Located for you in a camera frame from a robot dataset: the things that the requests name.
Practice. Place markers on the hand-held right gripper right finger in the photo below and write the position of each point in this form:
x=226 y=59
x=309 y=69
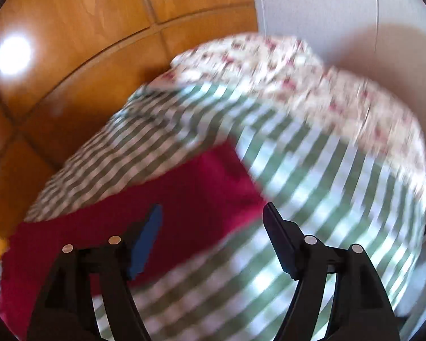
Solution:
x=282 y=241

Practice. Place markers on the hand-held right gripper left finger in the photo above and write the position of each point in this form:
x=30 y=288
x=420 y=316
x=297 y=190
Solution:
x=147 y=241

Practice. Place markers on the red knitted cloth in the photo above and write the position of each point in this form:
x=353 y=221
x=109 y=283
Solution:
x=198 y=191

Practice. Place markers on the green checkered blanket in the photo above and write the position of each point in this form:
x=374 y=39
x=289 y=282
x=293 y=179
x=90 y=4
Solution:
x=323 y=184

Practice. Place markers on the floral bed sheet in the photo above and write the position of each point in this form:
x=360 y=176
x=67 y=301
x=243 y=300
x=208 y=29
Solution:
x=305 y=78

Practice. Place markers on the wooden panelled wardrobe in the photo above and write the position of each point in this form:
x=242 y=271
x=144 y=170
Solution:
x=74 y=42

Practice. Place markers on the white door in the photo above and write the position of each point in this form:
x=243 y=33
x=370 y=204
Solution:
x=305 y=0

